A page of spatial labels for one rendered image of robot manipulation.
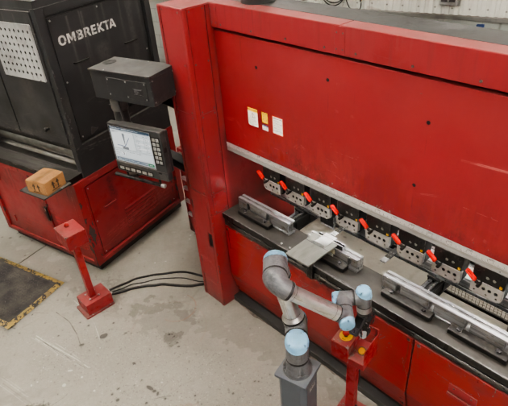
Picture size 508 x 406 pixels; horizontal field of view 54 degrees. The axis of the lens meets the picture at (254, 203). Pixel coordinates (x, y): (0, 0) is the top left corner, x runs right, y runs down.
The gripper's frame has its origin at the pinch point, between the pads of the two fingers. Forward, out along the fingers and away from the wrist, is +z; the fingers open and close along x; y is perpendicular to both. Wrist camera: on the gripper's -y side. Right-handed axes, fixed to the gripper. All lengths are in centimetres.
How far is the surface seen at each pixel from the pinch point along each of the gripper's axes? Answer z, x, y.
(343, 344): 5.6, 7.9, -4.9
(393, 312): -1.4, -6.5, 22.8
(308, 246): -14, 54, 33
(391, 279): -9.8, 1.6, 37.0
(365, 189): -61, 21, 43
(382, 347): 30.2, -2.5, 20.5
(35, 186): -26, 257, -24
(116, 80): -106, 178, 20
